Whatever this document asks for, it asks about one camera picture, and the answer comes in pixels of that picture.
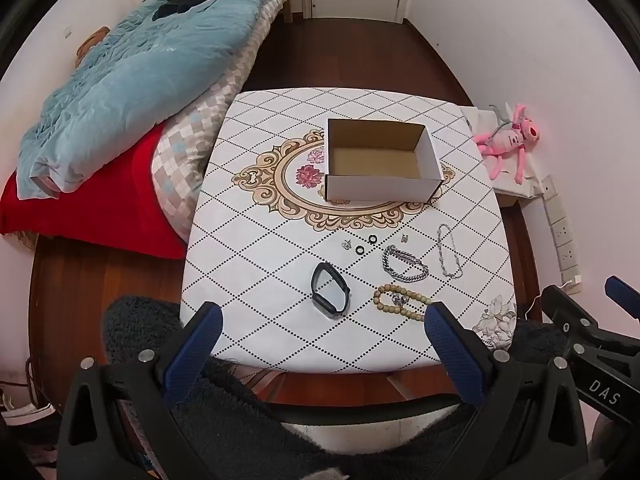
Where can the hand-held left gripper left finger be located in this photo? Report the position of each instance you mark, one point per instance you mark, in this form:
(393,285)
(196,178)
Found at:
(200,342)

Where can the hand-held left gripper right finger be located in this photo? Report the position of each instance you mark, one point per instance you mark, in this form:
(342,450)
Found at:
(450,355)

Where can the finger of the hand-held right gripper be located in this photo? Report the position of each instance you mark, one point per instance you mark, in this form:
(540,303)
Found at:
(570,317)
(625,297)

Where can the black wristband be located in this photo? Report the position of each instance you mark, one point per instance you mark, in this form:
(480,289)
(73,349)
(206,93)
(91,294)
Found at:
(316,296)

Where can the white cardboard box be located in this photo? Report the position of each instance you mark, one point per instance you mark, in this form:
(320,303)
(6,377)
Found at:
(380,187)

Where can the white power strip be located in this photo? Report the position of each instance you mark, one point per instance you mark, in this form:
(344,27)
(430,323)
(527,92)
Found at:
(562,240)

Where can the white diamond-patterned tablecloth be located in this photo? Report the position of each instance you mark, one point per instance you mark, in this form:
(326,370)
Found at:
(260,270)

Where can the red blanket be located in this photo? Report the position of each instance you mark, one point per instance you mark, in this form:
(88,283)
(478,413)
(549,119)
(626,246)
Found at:
(100,210)

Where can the checked pillow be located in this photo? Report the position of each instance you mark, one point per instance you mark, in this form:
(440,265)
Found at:
(185,160)

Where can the pink plush toy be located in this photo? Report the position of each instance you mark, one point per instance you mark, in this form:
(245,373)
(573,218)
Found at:
(505,140)

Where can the light blue duvet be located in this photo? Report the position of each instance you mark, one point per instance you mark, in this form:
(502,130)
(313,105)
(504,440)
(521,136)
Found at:
(130,80)

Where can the wooden bed leg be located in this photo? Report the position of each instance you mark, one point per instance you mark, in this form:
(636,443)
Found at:
(288,10)

